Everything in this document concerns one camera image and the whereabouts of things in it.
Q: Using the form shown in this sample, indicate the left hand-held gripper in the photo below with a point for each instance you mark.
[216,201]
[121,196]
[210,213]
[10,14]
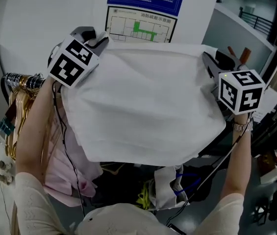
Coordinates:
[72,65]

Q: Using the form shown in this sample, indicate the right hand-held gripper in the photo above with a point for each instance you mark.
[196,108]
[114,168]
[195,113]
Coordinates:
[241,92]

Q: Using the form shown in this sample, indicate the person's left forearm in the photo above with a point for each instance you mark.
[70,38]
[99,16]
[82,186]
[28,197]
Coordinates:
[37,131]

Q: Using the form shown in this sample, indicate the person's right forearm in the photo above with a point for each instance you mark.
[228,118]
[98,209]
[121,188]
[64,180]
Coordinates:
[238,160]

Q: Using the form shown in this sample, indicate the brown wooden coat stand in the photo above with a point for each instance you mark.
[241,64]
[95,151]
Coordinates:
[245,54]

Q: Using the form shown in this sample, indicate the black framed glass doors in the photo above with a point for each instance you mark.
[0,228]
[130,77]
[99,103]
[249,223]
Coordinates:
[246,40]

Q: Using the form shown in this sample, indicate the black railing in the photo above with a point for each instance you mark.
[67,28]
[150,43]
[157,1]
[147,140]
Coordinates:
[256,21]

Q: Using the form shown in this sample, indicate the silver wristwatch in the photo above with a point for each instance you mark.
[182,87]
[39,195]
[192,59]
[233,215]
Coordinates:
[242,127]

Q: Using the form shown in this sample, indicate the gold metal hanger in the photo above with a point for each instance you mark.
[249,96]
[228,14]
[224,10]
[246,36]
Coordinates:
[23,82]

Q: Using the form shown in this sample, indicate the row of wooden hangers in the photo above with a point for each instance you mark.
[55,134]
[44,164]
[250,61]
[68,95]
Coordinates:
[18,121]

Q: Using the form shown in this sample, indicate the teal clip hanger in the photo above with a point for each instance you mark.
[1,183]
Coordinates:
[6,126]

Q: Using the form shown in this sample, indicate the pink garment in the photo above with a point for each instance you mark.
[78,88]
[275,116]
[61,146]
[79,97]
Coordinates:
[62,170]

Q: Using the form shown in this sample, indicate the yellow-green bag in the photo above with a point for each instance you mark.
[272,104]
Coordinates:
[145,197]

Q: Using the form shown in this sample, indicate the person's cream knit sweater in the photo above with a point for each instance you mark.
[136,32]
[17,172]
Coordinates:
[30,204]

